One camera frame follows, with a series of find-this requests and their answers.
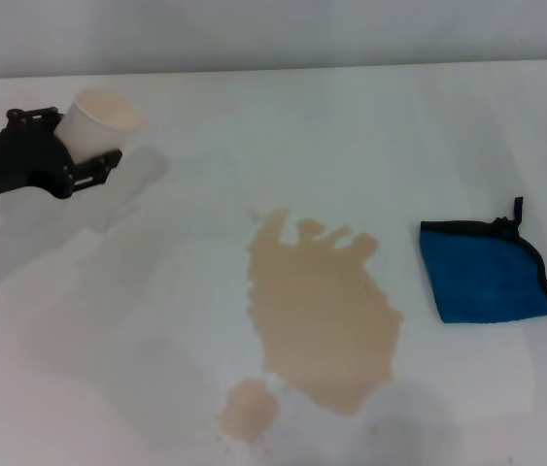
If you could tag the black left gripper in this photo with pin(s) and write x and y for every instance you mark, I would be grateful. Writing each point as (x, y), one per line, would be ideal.
(15, 160)

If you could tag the white paper cup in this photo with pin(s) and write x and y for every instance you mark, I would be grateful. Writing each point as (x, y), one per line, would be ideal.
(86, 133)

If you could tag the blue rag with black trim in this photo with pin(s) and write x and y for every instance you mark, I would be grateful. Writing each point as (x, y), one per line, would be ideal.
(482, 276)

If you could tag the large brown water stain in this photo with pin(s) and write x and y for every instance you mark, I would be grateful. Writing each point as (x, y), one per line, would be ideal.
(321, 320)

